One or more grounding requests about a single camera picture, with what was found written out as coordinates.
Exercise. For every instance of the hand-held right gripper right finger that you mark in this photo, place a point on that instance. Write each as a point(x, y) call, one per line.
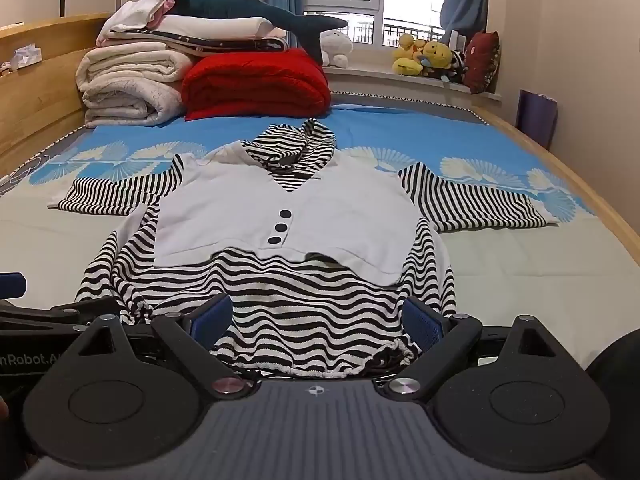
point(424, 327)

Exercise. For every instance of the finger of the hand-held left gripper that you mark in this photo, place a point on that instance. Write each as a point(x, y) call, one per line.
point(90, 307)
point(12, 285)

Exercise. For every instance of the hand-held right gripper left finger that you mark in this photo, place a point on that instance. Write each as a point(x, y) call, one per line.
point(210, 319)

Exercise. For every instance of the striped top with white vest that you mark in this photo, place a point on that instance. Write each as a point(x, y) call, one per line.
point(280, 210)

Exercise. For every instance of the white folded quilt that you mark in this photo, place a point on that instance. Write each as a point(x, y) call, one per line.
point(130, 90)

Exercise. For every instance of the tissue pack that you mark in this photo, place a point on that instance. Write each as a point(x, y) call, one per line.
point(26, 57)

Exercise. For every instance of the purple bag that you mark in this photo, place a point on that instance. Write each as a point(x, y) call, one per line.
point(536, 117)

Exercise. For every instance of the red folded blanket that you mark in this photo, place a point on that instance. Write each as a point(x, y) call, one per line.
point(255, 85)

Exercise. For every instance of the white window sill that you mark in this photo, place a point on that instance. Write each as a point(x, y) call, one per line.
point(390, 82)

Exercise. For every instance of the black and white plush toy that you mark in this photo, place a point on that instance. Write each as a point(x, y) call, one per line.
point(456, 67)

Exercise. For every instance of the yellow plush toy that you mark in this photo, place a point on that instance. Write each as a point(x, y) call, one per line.
point(437, 57)
point(406, 57)

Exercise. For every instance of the dark red cushion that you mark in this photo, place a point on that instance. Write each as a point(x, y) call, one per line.
point(482, 62)

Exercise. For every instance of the white blanket with dark trim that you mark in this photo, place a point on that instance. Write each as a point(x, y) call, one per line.
point(215, 27)

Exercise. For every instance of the white folded cloth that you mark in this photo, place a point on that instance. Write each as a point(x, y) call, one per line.
point(135, 12)

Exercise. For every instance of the teal shark plush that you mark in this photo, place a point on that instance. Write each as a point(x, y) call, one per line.
point(240, 7)

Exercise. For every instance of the pink cloth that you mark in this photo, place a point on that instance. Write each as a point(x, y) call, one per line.
point(164, 2)

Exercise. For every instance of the window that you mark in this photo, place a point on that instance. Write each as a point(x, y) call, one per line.
point(375, 5)

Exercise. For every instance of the wooden bed frame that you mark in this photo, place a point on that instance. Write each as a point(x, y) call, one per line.
point(40, 100)

